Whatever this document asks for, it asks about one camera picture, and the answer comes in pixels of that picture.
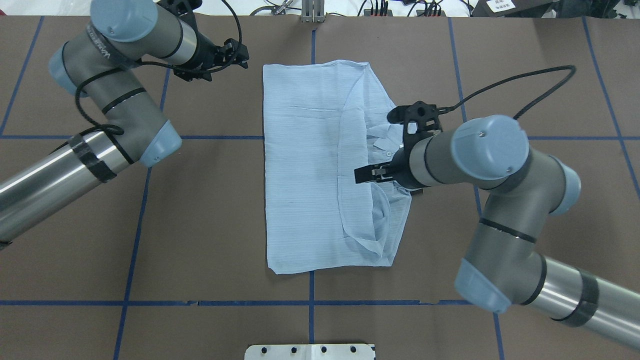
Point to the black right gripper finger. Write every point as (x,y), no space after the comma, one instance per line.
(375,173)

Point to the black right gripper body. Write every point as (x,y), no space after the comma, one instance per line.
(401,170)

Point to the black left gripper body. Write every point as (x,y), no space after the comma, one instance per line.
(205,51)

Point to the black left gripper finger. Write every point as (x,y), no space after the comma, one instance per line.
(233,52)
(189,75)

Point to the light blue button-up shirt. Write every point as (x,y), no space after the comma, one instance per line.
(321,122)

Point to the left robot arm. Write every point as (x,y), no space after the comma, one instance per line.
(125,125)

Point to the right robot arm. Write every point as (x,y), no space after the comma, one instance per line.
(525,186)

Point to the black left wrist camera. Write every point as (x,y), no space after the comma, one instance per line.
(183,9)

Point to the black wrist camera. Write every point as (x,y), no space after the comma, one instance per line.
(183,9)
(419,121)

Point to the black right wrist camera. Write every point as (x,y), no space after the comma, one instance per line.
(419,121)

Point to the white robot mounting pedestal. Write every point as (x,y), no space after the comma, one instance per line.
(327,351)

